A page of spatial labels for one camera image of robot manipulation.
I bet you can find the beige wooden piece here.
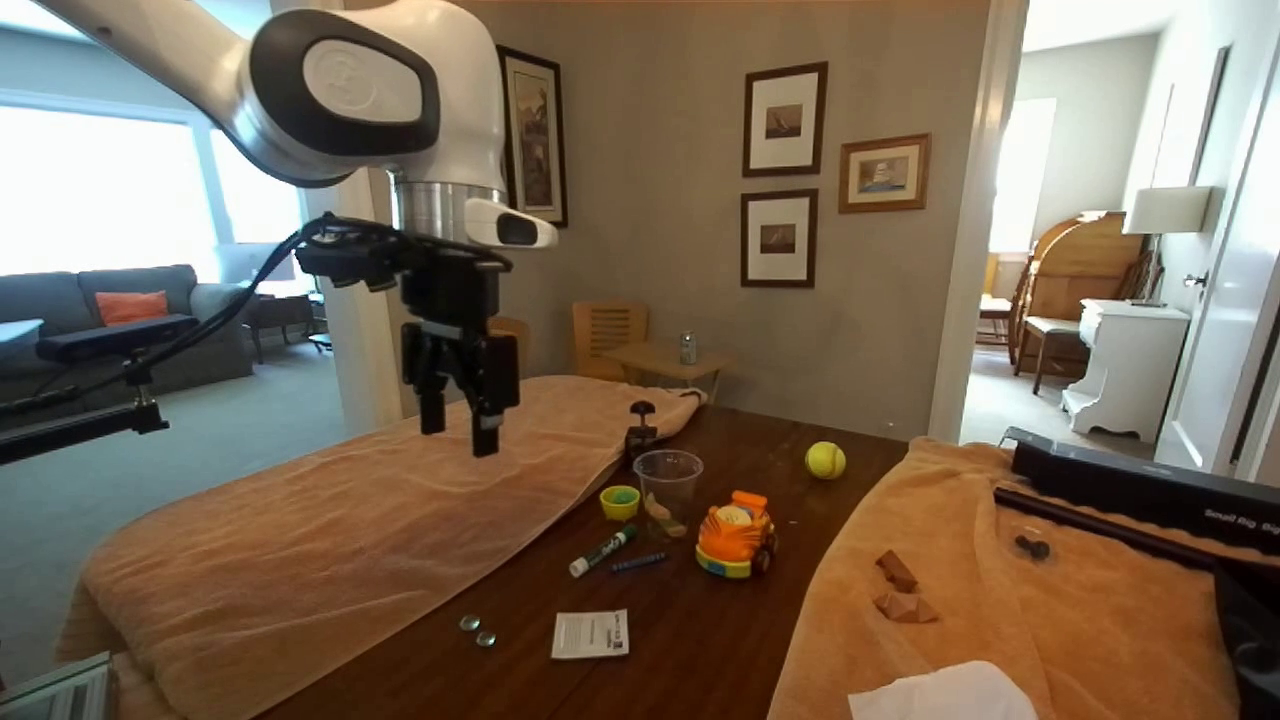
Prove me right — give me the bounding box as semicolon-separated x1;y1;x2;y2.
640;486;692;540

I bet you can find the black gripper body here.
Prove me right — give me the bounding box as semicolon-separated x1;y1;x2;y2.
395;234;516;351

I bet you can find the black bag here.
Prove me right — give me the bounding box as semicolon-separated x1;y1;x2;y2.
1214;556;1280;720

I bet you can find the white paper card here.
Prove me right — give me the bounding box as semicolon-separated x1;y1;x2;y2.
547;603;638;662

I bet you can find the large framed wall picture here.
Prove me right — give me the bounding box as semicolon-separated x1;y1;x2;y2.
1154;44;1234;192

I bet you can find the white shade lamp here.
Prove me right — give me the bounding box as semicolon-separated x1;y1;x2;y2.
1125;183;1218;310

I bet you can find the black stereo camera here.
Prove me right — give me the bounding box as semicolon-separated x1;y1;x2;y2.
38;310;204;364

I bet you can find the orange towel with objects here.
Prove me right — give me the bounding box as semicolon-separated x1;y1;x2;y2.
769;435;1244;720

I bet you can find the light wooden block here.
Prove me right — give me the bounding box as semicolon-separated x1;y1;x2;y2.
873;586;945;627

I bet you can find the long black case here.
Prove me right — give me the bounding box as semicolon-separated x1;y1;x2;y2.
1006;424;1280;559

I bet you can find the clear plastic cup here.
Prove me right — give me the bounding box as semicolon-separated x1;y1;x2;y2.
629;445;708;514

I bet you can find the dark blue pen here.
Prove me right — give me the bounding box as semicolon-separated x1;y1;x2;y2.
606;544;676;581

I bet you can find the orange toy truck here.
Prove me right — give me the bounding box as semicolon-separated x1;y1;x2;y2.
692;486;786;583

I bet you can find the white panel door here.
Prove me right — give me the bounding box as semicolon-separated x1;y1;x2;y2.
1154;0;1280;484

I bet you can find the black rod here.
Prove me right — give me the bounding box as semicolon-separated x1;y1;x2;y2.
993;478;1280;576

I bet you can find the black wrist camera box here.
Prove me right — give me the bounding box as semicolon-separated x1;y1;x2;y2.
292;215;408;291

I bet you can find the large bright window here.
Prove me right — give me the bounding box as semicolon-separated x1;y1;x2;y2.
0;99;312;283

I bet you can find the dark wooden block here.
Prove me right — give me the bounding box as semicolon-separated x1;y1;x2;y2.
873;547;924;597

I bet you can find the white nightstand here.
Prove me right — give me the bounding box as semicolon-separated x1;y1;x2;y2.
1059;294;1193;446

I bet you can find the grey sofa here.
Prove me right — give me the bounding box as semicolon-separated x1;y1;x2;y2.
0;260;265;432

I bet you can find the white ribbed box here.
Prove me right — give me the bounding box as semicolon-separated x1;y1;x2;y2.
0;650;118;720

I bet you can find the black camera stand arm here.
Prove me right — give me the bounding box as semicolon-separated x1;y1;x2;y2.
0;355;171;469

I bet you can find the wooden framed picture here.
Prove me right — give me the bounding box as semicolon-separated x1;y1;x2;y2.
837;127;938;215

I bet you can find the black clamp mount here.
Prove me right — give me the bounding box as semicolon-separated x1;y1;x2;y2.
621;394;666;471

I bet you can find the large orange towel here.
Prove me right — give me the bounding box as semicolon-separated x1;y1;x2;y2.
57;370;708;720

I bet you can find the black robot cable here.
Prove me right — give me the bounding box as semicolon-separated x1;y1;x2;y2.
0;215;337;416

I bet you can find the yellow green tennis ball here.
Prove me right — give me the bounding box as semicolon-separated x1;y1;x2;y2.
799;435;852;484

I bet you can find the wooden side table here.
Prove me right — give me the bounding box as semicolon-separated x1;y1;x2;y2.
606;338;736;400

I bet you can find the small yellow green cup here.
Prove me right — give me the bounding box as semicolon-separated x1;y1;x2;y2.
598;478;646;522

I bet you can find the narrow bright window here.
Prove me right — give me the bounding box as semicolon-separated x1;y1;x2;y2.
988;95;1056;256

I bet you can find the white cloth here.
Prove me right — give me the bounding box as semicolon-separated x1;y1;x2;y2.
846;655;1039;720

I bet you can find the wooden rocking chair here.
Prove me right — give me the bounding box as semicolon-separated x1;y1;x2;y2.
1006;204;1154;400

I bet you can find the orange pillow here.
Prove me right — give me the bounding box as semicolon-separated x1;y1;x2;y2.
94;288;177;328

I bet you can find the white marker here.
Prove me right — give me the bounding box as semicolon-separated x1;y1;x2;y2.
564;522;638;581

